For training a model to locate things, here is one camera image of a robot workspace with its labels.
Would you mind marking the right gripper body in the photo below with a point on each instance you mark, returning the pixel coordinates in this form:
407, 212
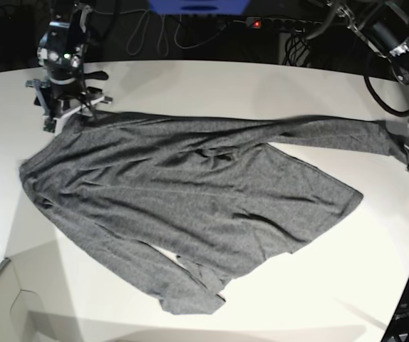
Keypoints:
63, 97

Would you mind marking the grey long-sleeve t-shirt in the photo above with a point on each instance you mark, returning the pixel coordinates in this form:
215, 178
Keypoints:
180, 206

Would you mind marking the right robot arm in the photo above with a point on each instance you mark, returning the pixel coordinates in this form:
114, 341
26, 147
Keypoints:
61, 53

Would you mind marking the blue plastic bin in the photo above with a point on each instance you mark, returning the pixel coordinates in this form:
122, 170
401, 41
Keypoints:
199, 7

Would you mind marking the black power strip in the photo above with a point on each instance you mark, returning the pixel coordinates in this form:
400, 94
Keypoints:
280, 24

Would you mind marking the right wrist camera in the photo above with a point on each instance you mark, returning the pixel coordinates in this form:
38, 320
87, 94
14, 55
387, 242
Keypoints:
54, 125

